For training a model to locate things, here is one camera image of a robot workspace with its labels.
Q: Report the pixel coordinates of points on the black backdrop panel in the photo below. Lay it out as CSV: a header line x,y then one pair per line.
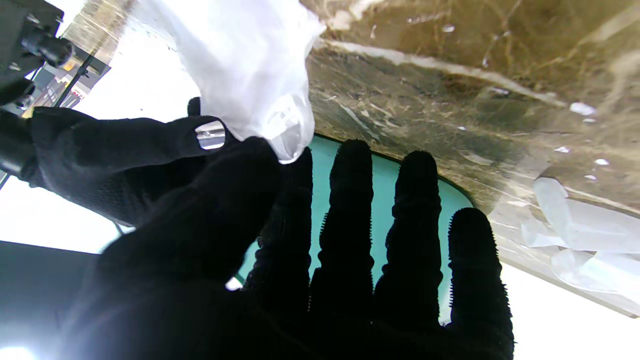
x,y
40,280

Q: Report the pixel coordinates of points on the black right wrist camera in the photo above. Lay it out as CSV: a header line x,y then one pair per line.
x,y
25,30

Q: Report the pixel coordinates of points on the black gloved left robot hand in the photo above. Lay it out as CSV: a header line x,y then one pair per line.
x,y
200,280

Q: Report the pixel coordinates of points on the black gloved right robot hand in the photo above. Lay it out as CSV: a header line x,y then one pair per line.
x,y
110,160

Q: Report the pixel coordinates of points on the teal plastic basket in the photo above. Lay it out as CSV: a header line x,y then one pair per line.
x,y
382,190

